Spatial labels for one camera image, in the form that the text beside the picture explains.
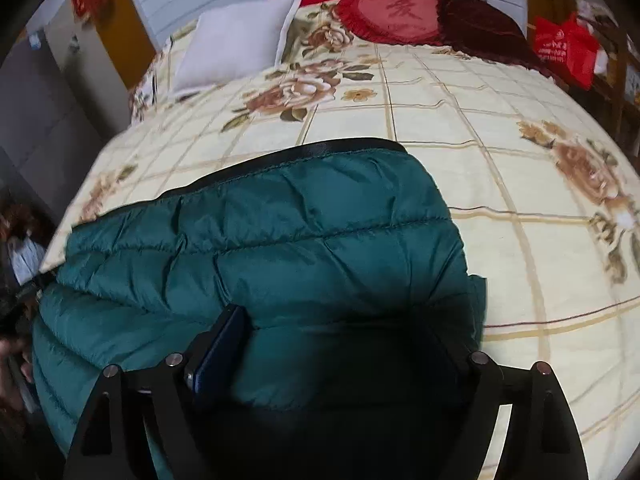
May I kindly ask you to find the wooden shelf unit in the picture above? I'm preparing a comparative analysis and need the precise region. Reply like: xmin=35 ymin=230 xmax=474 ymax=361
xmin=575 ymin=0 xmax=640 ymax=151

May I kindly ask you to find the wooden door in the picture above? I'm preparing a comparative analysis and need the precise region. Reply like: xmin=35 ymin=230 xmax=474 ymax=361
xmin=95 ymin=0 xmax=157 ymax=88

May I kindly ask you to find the white pillow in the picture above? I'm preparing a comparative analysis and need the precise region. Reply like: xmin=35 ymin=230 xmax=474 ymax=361
xmin=170 ymin=0 xmax=304 ymax=96

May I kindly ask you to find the red heart-shaped pillow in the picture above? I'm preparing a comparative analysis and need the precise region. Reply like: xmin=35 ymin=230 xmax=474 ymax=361
xmin=334 ymin=0 xmax=446 ymax=46

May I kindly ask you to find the red plastic bag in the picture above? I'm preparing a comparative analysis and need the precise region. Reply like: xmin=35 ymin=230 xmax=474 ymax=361
xmin=530 ymin=12 xmax=601 ymax=92

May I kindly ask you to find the floral checked bed sheet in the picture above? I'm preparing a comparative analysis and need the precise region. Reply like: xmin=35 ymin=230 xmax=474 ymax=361
xmin=37 ymin=0 xmax=640 ymax=480

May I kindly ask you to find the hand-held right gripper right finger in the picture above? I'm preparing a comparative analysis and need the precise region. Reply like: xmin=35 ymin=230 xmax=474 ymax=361
xmin=440 ymin=339 xmax=591 ymax=480

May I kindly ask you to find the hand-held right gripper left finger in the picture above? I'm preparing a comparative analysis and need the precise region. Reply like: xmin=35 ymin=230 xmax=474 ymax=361
xmin=62 ymin=302 xmax=248 ymax=480

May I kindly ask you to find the dark red velvet pillow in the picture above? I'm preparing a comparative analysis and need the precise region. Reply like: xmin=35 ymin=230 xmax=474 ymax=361
xmin=436 ymin=0 xmax=553 ymax=76

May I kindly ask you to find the teal puffer jacket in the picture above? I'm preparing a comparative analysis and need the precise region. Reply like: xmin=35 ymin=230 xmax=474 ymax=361
xmin=31 ymin=140 xmax=488 ymax=480

